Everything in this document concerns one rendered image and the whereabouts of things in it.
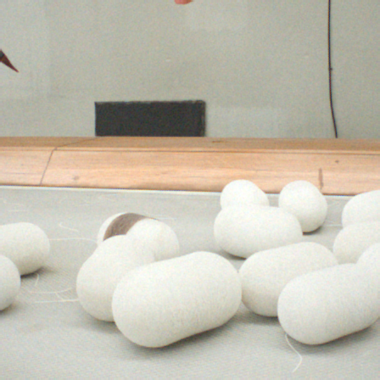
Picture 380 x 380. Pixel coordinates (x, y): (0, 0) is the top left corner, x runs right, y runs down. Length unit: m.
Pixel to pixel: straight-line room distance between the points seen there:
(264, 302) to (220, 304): 0.02
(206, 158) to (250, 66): 1.90
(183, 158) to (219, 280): 0.23
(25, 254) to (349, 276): 0.11
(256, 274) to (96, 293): 0.04
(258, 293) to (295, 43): 2.10
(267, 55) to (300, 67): 0.13
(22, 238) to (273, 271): 0.09
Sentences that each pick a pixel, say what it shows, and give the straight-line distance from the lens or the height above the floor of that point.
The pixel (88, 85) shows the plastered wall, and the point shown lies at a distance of 2.44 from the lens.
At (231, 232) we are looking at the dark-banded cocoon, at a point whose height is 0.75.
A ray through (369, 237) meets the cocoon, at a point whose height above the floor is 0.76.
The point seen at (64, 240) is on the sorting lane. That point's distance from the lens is 0.27.
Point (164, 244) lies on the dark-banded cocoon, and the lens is 0.20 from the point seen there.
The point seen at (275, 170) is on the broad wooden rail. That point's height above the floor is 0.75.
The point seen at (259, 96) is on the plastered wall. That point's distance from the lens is 2.26.
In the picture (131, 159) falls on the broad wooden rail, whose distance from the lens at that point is 0.39.
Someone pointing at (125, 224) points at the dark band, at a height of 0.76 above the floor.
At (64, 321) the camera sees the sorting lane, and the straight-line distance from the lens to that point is 0.18.
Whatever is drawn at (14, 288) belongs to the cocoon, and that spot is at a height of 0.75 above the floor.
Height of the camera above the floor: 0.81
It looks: 9 degrees down
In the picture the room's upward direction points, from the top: 1 degrees counter-clockwise
